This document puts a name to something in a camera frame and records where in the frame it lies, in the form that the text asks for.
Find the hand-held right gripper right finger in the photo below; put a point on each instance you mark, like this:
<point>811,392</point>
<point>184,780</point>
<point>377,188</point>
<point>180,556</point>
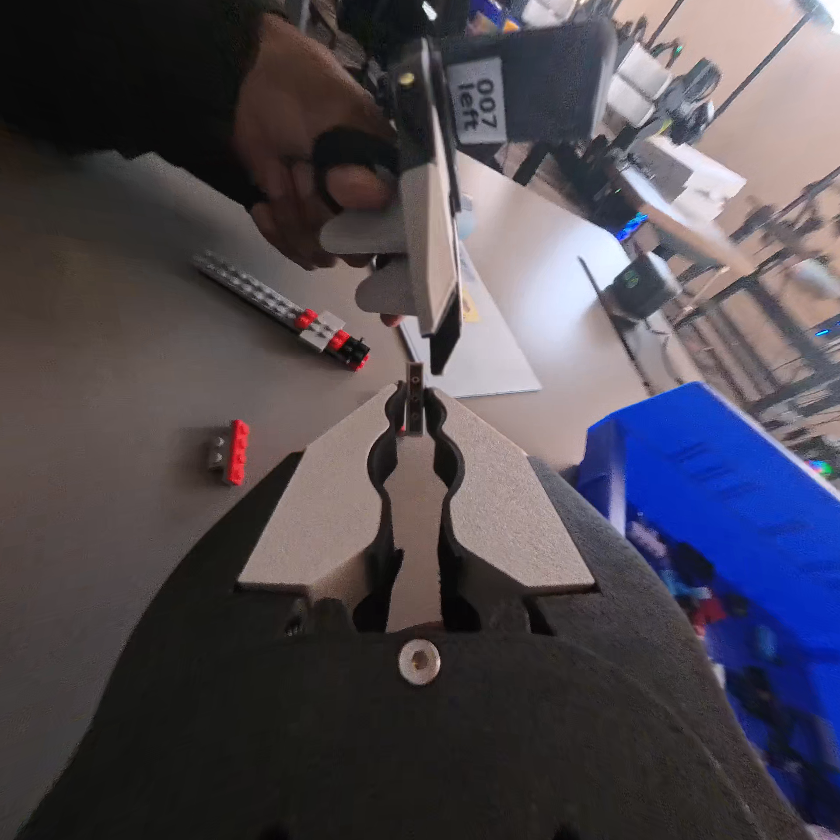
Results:
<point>518,518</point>

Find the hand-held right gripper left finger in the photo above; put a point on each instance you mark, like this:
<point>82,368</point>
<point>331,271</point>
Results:
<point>315,512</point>

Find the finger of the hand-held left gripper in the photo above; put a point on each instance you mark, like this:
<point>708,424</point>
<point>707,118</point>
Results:
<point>446,351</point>
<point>430,262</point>

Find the small grey plate piece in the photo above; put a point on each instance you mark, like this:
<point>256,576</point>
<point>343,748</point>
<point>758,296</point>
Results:
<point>415,394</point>

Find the grey red brick assembly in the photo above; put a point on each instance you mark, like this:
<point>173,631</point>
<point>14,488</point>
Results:
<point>236,453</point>

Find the long grey studded plate assembly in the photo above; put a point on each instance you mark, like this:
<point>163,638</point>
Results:
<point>262,289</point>

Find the blue storage bin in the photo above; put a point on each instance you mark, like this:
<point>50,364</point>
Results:
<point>722,459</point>

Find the person's left forearm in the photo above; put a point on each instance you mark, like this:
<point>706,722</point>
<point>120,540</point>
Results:
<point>131,65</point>

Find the brown desk with black legs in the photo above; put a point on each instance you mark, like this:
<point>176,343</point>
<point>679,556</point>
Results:
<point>695,236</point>

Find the grey desk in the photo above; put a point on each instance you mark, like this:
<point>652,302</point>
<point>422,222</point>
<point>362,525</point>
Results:
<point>98,361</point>

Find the person's left hand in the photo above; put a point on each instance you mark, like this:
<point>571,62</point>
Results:
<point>282,131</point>

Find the pale blue instruction booklet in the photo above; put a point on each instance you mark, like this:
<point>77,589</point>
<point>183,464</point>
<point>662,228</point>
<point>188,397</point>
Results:
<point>492,354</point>

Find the white black robot rig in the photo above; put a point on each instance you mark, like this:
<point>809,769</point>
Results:
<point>640,69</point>

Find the white flat boxes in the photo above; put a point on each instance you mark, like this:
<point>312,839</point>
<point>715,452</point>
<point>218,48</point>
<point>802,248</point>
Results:
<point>682,170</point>

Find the pile of mixed toy bricks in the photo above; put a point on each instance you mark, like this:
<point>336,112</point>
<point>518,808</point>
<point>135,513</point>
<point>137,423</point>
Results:
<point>695,590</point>

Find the black box device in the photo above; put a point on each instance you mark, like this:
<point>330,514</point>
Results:
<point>643,282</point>

